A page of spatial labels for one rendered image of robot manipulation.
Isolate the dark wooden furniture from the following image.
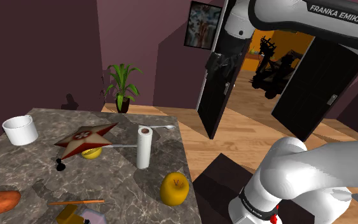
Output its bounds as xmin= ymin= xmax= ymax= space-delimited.
xmin=248 ymin=35 xmax=305 ymax=101

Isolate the silver spoon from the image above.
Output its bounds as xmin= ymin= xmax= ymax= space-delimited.
xmin=139 ymin=124 xmax=177 ymax=130

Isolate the green potted plant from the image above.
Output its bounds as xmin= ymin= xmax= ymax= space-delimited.
xmin=103 ymin=63 xmax=144 ymax=115

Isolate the white paper towel roll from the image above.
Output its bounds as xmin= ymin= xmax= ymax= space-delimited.
xmin=136 ymin=125 xmax=154 ymax=170

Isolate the dark robot stand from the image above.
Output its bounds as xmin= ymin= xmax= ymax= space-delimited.
xmin=192 ymin=153 xmax=317 ymax=224

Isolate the yellow apple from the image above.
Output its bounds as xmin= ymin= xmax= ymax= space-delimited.
xmin=160 ymin=172 xmax=190 ymax=207

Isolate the red and cream star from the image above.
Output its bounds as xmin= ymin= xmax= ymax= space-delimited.
xmin=53 ymin=122 xmax=120 ymax=161

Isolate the small black figure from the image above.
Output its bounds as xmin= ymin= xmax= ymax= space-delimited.
xmin=55 ymin=157 xmax=67 ymax=172

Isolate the pale lilac box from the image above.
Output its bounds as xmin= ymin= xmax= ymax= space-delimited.
xmin=78 ymin=207 xmax=108 ymax=224

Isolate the orange pencil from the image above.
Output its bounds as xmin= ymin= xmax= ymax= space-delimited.
xmin=47 ymin=199 xmax=106 ymax=206

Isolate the white cup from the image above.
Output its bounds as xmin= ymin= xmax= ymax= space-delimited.
xmin=1 ymin=115 xmax=39 ymax=146

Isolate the yellow block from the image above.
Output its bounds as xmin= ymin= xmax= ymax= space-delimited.
xmin=55 ymin=204 xmax=85 ymax=224

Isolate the black door with silver handle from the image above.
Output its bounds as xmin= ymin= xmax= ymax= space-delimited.
xmin=271 ymin=36 xmax=358 ymax=143
xmin=196 ymin=0 xmax=254 ymax=140

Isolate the framed wall picture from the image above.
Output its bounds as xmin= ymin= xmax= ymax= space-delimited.
xmin=183 ymin=0 xmax=223 ymax=51

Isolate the yellow scoop with grey handle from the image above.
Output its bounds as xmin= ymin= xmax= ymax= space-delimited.
xmin=80 ymin=143 xmax=139 ymax=160

